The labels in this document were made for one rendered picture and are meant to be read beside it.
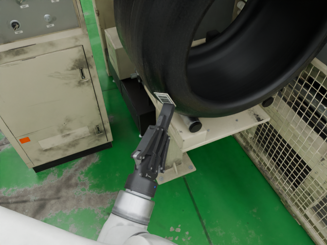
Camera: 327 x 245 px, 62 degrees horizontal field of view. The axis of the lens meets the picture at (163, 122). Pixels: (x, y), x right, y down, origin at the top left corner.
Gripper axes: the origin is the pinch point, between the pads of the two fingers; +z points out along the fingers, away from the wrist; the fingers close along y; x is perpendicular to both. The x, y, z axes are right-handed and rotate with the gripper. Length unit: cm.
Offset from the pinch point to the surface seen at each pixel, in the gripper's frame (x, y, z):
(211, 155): -33, 116, 22
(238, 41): 2, 25, 44
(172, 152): -44, 84, 11
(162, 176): -53, 96, -3
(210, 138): 0.6, 29.8, 5.7
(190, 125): -0.9, 15.9, 4.6
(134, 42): -2.9, -17.2, 10.0
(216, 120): -0.6, 32.9, 14.1
